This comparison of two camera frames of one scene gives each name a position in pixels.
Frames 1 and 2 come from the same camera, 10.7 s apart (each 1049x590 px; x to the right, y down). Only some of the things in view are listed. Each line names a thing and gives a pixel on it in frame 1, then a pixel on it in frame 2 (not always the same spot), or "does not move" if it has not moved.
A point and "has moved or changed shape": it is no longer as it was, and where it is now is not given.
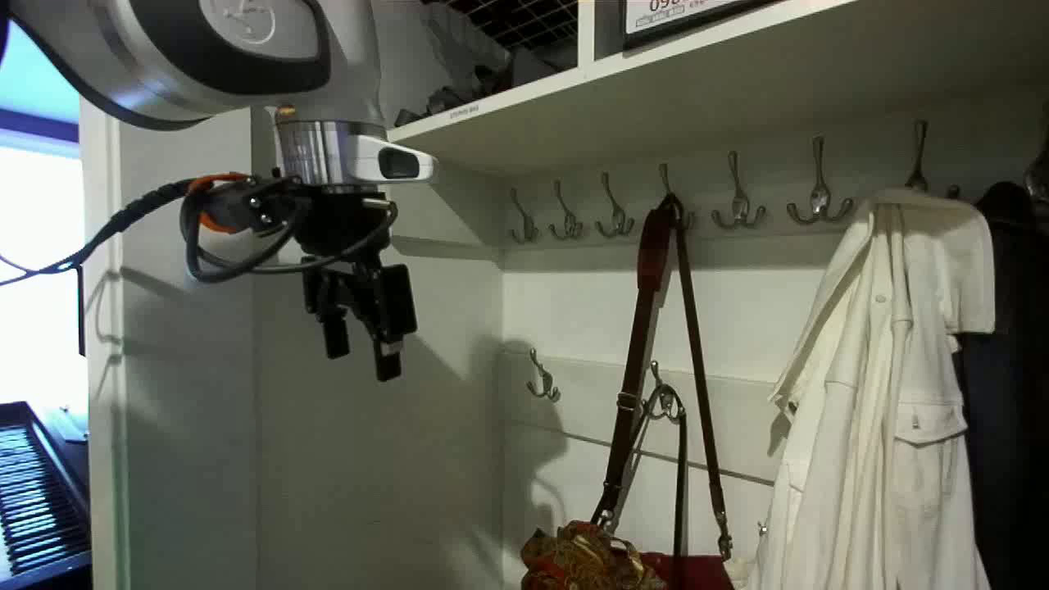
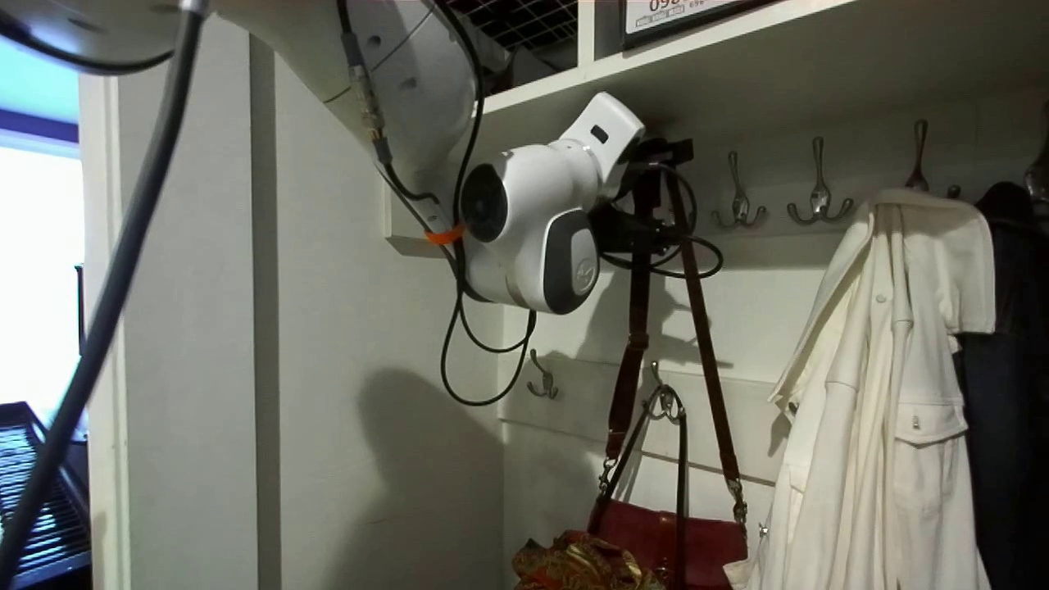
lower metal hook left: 549,381 does not move
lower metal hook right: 665,404 does not move
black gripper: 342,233 to 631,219
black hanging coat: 1009,391 does not move
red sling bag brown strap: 665,220 has moved or changed shape
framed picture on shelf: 634,24 does not move
